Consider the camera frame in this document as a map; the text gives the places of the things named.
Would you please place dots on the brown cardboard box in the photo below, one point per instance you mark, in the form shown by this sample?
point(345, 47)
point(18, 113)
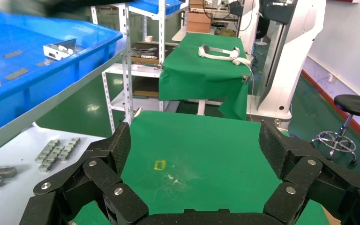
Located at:
point(198, 23)

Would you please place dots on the white middle shelf board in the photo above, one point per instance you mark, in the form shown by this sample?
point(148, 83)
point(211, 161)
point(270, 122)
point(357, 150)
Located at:
point(136, 70)

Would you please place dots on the black round stool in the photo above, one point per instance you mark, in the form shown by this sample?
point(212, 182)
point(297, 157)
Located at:
point(357, 105)

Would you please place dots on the slotted white shelf upright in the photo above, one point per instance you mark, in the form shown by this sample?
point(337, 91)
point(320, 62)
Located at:
point(162, 46)
point(108, 102)
point(126, 77)

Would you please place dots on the green table cloth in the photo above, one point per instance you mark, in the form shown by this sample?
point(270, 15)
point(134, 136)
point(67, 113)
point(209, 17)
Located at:
point(198, 155)
point(198, 77)

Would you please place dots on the blue plastic bin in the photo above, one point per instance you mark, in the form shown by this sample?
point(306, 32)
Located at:
point(59, 77)
point(155, 5)

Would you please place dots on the paper cup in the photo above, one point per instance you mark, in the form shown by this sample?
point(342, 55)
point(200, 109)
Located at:
point(149, 38)

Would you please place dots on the grey parts pile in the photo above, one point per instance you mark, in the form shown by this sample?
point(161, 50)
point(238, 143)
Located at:
point(142, 52)

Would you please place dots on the yellow tape square marker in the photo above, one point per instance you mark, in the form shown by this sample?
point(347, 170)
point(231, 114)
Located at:
point(160, 161)

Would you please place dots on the white headset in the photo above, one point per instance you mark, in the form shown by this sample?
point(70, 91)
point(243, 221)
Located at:
point(217, 56)

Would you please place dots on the white table leg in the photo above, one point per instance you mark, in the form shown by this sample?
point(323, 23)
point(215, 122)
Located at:
point(201, 107)

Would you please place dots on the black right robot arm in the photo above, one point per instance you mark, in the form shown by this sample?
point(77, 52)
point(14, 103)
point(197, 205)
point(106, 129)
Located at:
point(59, 6)

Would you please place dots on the black screen panel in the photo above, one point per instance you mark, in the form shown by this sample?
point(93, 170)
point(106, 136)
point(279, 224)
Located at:
point(276, 12)

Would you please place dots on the black device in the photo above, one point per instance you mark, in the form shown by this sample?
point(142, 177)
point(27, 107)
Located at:
point(236, 7)

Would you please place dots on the brown tape strip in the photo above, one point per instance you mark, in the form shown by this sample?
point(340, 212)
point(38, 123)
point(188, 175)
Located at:
point(16, 73)
point(45, 62)
point(13, 54)

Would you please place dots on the white wall socket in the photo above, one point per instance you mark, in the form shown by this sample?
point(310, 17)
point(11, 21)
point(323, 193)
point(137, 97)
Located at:
point(332, 77)

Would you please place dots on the metal bracket with white end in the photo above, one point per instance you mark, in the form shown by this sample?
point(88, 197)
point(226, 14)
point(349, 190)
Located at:
point(54, 52)

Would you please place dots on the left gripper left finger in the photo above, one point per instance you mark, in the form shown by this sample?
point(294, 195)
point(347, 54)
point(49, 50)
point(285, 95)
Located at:
point(99, 186)

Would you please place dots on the white lower shelf board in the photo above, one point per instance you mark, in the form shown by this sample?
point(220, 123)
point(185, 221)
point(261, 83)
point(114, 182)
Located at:
point(150, 105)

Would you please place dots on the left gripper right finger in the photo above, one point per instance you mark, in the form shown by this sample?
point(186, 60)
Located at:
point(316, 186)

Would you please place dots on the white machine stand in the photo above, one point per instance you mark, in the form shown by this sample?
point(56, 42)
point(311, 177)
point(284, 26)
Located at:
point(291, 62)

